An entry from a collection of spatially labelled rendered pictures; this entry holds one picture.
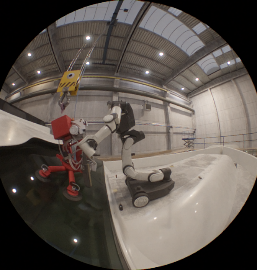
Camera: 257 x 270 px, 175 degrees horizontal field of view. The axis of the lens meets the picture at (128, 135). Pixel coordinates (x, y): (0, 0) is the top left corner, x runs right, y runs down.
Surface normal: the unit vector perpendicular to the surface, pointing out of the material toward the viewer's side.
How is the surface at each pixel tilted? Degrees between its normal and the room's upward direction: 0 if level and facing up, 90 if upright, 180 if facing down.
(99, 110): 90
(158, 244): 29
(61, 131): 90
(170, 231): 25
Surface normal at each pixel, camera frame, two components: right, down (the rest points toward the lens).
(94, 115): 0.32, -0.08
